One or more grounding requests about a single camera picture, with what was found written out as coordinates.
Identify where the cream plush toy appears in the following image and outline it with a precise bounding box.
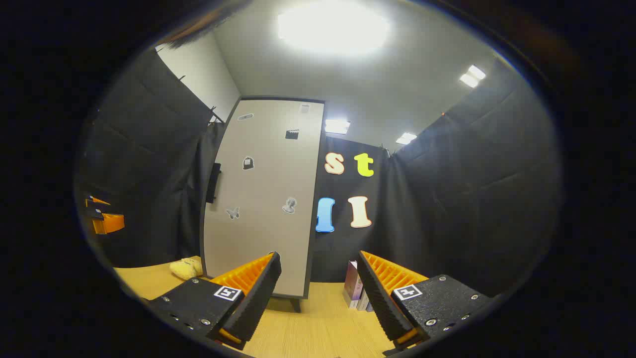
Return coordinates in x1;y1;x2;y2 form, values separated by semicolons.
169;257;204;281

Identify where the black cabinet door handle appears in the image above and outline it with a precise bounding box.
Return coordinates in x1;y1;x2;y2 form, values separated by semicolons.
206;163;222;204

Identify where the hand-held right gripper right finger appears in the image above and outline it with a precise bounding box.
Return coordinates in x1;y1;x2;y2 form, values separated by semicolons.
357;250;493;351

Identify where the grey cabinet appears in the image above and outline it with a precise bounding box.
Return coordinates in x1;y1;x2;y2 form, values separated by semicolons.
199;95;327;313

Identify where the beige cabinet door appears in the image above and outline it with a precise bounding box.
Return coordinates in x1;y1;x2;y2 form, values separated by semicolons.
200;97;326;299

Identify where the black backdrop cloth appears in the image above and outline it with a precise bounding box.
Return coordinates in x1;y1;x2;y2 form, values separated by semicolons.
75;47;564;299

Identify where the large ceiling light panel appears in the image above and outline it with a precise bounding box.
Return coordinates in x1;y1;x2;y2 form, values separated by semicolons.
277;1;392;56

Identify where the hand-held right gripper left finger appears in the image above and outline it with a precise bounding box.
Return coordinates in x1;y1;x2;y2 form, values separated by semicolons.
148;252;282;351

